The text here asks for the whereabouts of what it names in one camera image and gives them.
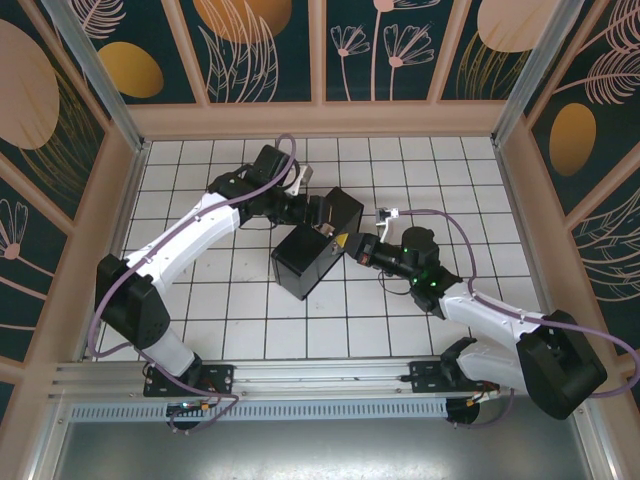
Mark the grey metal sheet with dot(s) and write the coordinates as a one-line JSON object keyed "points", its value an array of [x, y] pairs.
{"points": [[320, 450]]}

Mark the small green circuit board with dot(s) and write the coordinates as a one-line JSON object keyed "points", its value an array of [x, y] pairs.
{"points": [[187, 407]]}

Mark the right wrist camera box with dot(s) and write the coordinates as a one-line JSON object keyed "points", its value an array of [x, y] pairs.
{"points": [[385, 216]]}

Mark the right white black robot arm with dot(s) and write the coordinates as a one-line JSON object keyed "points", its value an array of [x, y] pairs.
{"points": [[500, 312]]}

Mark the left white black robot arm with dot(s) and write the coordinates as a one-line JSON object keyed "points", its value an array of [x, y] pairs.
{"points": [[165, 250]]}

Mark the aluminium mounting rail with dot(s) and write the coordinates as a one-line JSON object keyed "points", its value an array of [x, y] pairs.
{"points": [[320, 377]]}

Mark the black box with painted lid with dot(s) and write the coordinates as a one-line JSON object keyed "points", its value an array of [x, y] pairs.
{"points": [[305, 265]]}

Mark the yellow power connector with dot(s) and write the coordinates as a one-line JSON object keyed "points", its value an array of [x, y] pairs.
{"points": [[482, 398]]}

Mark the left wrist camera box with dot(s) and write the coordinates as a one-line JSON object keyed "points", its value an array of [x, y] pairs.
{"points": [[300, 180]]}

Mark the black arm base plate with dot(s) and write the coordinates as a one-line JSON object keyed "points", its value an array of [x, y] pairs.
{"points": [[425, 377], [215, 380]]}

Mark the aluminium frame post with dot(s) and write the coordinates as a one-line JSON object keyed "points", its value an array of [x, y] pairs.
{"points": [[535, 70], [100, 80]]}

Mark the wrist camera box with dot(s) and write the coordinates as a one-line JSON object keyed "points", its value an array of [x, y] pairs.
{"points": [[300, 180], [385, 216]]}

